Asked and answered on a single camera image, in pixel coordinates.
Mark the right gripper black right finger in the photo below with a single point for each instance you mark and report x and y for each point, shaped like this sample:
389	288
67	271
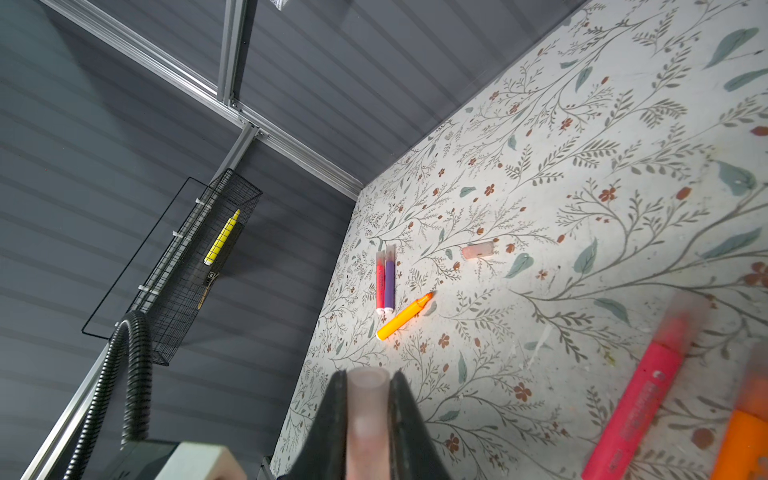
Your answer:
412	453

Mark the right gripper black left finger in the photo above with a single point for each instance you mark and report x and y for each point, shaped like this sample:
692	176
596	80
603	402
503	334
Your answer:
323	455

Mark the orange marker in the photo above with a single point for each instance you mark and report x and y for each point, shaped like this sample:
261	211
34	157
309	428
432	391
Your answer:
404	317
743	453

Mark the purple marker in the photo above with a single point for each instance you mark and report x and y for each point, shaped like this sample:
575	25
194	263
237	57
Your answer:
389	293

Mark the pink marker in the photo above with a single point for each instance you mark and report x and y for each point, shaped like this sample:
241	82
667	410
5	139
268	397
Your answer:
380	282
632	417

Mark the yellow marker in basket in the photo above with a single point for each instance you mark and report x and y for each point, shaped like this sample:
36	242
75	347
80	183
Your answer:
221	239

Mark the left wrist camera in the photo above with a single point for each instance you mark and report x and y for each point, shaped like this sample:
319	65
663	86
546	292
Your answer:
162	460

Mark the black wire mesh basket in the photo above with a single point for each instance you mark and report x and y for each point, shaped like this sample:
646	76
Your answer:
166	279

